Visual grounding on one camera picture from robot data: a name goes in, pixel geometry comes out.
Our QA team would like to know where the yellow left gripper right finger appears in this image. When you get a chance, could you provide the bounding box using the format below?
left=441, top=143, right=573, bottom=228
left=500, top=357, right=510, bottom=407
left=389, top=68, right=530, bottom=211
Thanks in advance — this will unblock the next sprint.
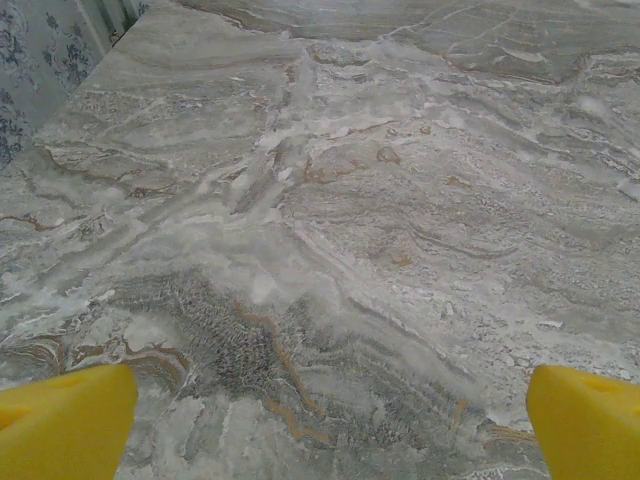
left=526, top=364, right=640, bottom=480

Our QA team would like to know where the aluminium frame post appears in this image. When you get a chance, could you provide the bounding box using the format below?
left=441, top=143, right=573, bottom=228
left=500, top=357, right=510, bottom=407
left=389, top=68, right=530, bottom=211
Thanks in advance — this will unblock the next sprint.
left=79, top=0, right=151, bottom=56

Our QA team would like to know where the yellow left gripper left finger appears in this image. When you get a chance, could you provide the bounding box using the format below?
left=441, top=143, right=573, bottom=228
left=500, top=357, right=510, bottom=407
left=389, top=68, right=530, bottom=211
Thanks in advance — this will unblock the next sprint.
left=0, top=363, right=140, bottom=480

